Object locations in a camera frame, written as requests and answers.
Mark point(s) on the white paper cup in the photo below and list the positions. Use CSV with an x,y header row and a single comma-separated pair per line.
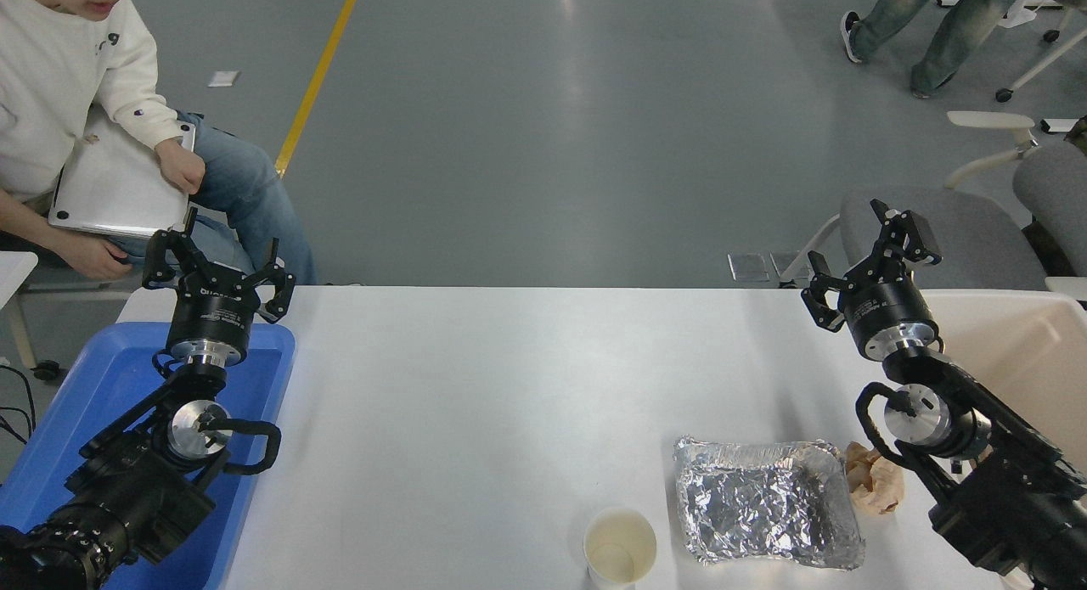
x,y
620,543

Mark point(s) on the person's left hand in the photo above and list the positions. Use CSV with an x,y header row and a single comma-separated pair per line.
x,y
181,165

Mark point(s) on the grey office chair seat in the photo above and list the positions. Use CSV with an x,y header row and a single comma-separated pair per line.
x,y
943,233

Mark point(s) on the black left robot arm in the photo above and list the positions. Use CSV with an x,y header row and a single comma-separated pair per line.
x,y
127,497

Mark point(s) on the white office chair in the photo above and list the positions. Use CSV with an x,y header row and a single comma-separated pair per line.
x,y
21,335

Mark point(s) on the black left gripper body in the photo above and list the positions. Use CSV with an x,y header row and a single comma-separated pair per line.
x,y
212,306

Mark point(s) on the blue plastic tray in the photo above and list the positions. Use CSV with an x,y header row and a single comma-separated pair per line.
x,y
93,378

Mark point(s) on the small white table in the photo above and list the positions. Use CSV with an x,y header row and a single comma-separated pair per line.
x,y
13,272

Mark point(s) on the grey chair with white armrest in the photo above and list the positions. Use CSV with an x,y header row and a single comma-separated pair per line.
x,y
1053,182

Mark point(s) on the white wheeled chair base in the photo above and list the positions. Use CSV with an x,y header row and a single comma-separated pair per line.
x,y
1049,59

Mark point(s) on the small white floor box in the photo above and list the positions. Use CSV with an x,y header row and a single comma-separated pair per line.
x,y
1060,125

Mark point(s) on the crumpled tan paper ball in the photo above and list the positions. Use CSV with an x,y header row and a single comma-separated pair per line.
x,y
879,484

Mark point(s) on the metal floor plate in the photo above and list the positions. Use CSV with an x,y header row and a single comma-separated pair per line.
x,y
748,267
785,263

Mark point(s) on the silver laptop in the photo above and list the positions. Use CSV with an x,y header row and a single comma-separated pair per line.
x,y
110,182

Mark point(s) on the crumpled foil tray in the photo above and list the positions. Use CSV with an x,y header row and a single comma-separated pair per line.
x,y
764,505

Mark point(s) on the person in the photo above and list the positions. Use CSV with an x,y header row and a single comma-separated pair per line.
x,y
51,64
960,38

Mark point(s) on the dark olive garment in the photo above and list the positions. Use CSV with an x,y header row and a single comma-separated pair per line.
x,y
1078,136

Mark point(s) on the person's right hand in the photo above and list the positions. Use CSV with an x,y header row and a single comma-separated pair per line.
x,y
100,257

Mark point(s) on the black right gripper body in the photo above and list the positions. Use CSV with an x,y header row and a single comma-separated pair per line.
x,y
887,310

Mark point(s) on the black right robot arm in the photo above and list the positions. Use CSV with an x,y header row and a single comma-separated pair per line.
x,y
1019,497

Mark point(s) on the large pale bin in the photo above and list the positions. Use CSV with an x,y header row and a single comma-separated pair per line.
x,y
1019,344

